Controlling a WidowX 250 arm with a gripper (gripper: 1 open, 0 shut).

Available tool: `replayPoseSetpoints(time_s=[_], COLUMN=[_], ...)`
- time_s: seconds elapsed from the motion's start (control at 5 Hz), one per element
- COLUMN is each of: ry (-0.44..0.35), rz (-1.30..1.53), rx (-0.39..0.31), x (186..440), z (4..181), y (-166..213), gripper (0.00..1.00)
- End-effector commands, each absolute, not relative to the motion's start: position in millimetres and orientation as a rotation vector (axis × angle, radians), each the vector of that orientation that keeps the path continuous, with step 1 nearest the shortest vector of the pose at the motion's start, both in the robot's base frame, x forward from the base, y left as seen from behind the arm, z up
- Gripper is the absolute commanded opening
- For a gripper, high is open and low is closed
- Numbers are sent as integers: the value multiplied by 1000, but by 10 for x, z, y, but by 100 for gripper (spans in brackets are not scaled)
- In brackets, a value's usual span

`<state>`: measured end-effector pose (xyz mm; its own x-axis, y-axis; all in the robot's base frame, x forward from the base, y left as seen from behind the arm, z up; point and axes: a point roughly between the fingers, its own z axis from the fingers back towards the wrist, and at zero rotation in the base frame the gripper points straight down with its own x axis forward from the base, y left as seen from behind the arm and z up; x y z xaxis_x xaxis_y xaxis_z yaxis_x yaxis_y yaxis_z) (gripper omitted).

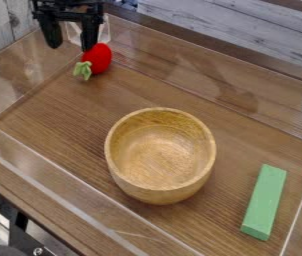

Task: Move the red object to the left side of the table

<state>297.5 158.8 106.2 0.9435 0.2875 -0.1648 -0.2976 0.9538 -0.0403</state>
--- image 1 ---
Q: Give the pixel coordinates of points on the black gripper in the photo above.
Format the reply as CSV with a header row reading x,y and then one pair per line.
x,y
86,11

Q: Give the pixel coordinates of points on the red plush strawberry toy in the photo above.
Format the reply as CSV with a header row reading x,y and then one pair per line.
x,y
96,61

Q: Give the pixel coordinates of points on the wooden bowl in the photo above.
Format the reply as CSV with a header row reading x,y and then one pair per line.
x,y
161,153

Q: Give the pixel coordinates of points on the green rectangular block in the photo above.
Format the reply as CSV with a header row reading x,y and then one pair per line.
x,y
264,204

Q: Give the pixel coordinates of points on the clear acrylic corner bracket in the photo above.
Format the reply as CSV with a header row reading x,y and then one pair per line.
x,y
74,31

